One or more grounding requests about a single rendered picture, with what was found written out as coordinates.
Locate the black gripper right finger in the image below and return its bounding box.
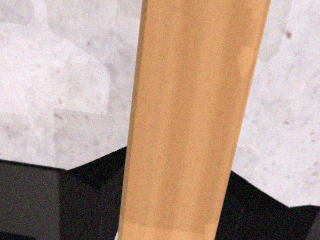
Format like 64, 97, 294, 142
214, 170, 320, 240

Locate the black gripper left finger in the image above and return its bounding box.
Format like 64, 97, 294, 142
0, 146, 127, 240

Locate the light wooden board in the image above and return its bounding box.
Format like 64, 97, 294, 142
117, 0, 271, 240

